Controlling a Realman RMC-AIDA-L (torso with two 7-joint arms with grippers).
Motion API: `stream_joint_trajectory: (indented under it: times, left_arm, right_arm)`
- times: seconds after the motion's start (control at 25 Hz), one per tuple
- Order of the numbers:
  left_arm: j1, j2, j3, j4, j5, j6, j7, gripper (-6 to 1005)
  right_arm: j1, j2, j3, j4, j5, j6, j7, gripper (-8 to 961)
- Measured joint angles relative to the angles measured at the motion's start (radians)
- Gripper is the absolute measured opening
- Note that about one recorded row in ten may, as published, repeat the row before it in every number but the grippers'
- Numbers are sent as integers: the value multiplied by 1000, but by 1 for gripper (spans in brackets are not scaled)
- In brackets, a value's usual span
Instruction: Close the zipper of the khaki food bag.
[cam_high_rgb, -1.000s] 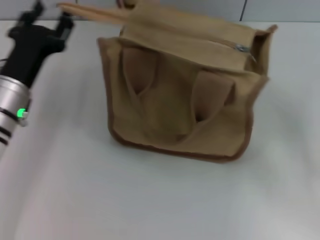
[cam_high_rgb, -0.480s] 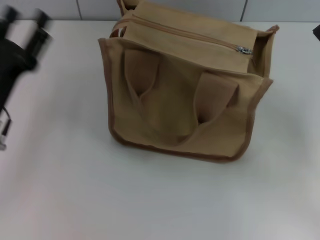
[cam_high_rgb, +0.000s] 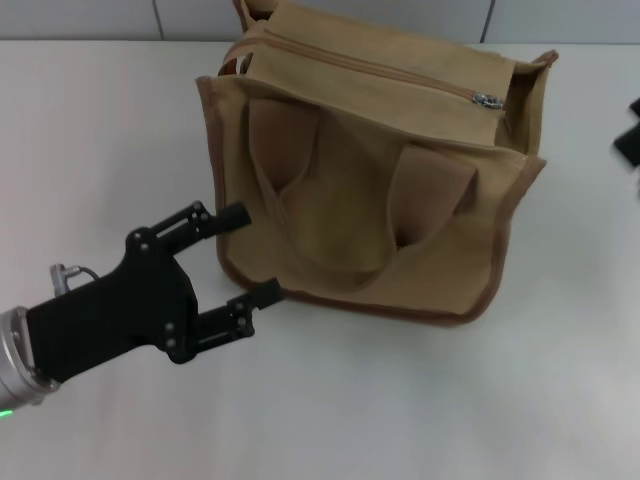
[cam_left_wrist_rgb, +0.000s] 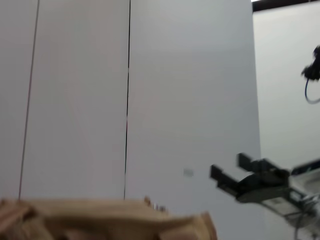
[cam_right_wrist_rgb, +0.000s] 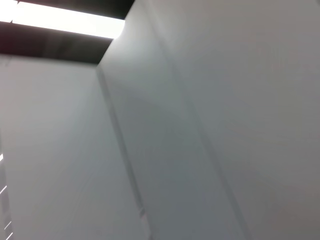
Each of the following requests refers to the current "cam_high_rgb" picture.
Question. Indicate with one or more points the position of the khaki canvas food bag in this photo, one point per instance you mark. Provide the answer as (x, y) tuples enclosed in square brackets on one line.
[(360, 200)]

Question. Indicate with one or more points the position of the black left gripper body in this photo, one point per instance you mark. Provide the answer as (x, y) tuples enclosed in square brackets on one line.
[(115, 315)]

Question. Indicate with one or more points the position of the silver metal zipper pull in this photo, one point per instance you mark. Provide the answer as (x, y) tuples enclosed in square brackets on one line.
[(487, 99)]

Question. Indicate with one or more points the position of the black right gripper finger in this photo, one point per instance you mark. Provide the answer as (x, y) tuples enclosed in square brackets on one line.
[(636, 107), (630, 145)]

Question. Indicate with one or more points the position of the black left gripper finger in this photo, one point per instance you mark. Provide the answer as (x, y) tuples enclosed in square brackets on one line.
[(230, 320), (200, 225)]

